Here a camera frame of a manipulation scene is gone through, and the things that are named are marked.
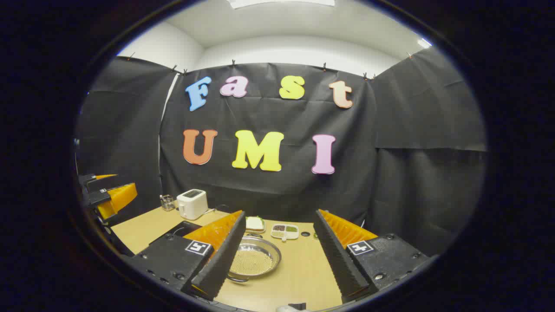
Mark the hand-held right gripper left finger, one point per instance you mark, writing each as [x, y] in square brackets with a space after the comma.
[225, 260]

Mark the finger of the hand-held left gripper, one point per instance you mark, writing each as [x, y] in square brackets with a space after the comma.
[119, 197]
[104, 183]

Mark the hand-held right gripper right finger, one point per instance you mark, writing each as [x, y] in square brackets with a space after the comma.
[336, 260]

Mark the stainless steel pot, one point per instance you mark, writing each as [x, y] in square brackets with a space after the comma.
[256, 260]

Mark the white rectangular plate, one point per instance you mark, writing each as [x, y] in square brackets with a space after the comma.
[256, 230]

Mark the white bread sandwich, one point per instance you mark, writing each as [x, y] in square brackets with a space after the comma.
[254, 222]

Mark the white divided tray of beans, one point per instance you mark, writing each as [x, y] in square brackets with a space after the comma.
[285, 231]

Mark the white toaster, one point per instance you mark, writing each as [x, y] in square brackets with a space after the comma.
[192, 204]

